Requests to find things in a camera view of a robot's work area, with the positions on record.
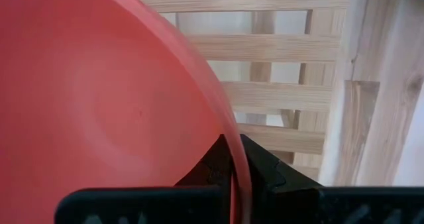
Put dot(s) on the orange plastic bowl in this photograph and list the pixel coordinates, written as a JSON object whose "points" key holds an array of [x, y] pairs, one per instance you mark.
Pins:
{"points": [[99, 101]]}

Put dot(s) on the light wooden slatted shelf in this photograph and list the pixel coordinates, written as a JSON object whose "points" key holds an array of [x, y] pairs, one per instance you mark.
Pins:
{"points": [[265, 48]]}

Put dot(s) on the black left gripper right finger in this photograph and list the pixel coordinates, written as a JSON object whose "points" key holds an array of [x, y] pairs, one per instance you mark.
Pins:
{"points": [[331, 205]]}

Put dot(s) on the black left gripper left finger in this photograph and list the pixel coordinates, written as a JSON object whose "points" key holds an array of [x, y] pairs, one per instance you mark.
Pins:
{"points": [[149, 205]]}

